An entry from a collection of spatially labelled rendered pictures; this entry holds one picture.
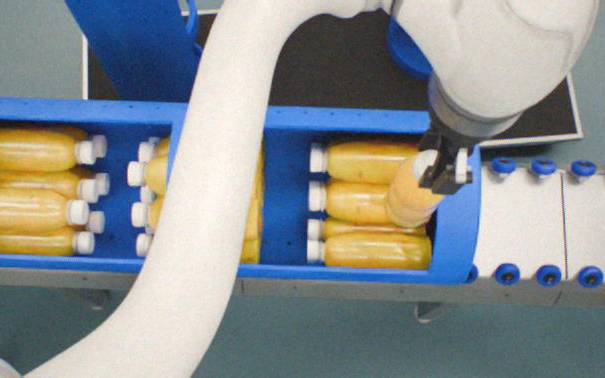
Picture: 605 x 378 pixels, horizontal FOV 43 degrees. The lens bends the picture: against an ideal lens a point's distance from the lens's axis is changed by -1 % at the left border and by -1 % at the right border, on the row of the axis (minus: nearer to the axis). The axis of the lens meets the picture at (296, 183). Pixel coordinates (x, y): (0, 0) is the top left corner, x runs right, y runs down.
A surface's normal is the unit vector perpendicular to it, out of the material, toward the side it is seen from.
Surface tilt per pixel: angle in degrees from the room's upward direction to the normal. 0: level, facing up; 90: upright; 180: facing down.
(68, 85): 0
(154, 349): 16
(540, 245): 0
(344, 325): 0
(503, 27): 68
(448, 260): 56
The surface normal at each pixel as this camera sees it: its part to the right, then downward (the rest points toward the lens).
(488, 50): -0.63, 0.65
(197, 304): 0.57, -0.07
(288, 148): -0.03, 0.58
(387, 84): 0.00, -0.27
